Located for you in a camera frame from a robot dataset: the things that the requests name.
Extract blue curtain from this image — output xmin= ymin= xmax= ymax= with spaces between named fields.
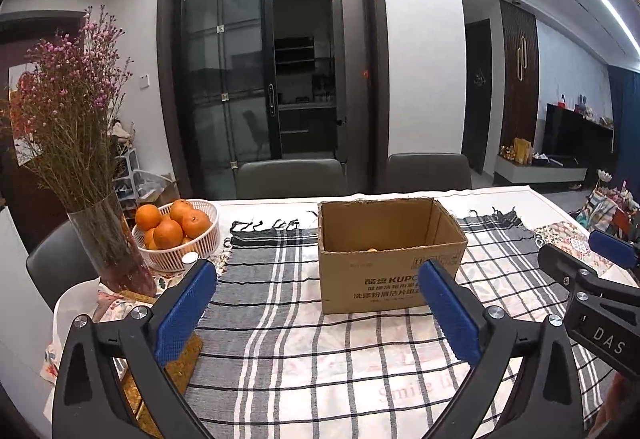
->
xmin=607 ymin=64 xmax=640 ymax=201

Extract white storage shelf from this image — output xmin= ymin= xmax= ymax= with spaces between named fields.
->
xmin=112 ymin=148 xmax=139 ymax=213

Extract dark cabinet with gold handle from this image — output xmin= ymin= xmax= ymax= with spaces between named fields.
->
xmin=499 ymin=0 xmax=540 ymax=156

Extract black television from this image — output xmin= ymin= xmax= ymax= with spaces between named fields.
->
xmin=543 ymin=102 xmax=615 ymax=166

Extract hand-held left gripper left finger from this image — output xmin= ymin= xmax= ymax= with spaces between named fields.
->
xmin=51 ymin=258 xmax=218 ymax=439

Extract dried pink flowers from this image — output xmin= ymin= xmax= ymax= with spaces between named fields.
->
xmin=0 ymin=4 xmax=136 ymax=216

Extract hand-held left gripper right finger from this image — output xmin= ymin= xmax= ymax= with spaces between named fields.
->
xmin=418 ymin=260 xmax=587 ymax=439

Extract small open cardboard box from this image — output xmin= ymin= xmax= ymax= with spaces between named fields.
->
xmin=137 ymin=173 xmax=181 ymax=208

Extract colourful cloth bags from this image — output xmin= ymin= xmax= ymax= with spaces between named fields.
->
xmin=575 ymin=186 xmax=640 ymax=241

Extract brown cardboard box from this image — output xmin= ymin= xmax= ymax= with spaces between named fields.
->
xmin=318 ymin=198 xmax=469 ymax=315

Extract white ribbed basket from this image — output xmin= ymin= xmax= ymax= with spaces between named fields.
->
xmin=131 ymin=199 xmax=221 ymax=274

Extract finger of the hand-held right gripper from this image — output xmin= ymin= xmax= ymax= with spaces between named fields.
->
xmin=538 ymin=242 xmax=599 ymax=293
xmin=588 ymin=229 xmax=640 ymax=270

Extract grey dining chair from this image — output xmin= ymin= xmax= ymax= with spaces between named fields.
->
xmin=25 ymin=219 xmax=99 ymax=313
xmin=384 ymin=152 xmax=473 ymax=194
xmin=235 ymin=158 xmax=347 ymax=200

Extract glass vase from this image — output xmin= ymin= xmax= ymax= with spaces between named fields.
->
xmin=66 ymin=192 xmax=159 ymax=298

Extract yellow paper bag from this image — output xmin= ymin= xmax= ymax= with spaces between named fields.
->
xmin=512 ymin=138 xmax=534 ymax=165

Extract sliding glass door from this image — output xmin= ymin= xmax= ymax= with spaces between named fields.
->
xmin=157 ymin=0 xmax=386 ymax=201

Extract brown cork mat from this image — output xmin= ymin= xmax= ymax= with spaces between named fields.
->
xmin=118 ymin=290 xmax=204 ymax=439

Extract grey checked cloth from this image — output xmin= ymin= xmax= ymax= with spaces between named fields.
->
xmin=170 ymin=208 xmax=619 ymax=439

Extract person's right hand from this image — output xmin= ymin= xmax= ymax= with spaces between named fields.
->
xmin=587 ymin=373 xmax=640 ymax=439

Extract dark wooden door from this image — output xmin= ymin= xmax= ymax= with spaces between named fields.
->
xmin=461 ymin=18 xmax=494 ymax=176

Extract grey refrigerator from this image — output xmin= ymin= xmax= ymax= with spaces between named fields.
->
xmin=330 ymin=0 xmax=371 ymax=193

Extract white television cabinet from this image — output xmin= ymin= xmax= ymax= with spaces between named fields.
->
xmin=494 ymin=153 xmax=589 ymax=186

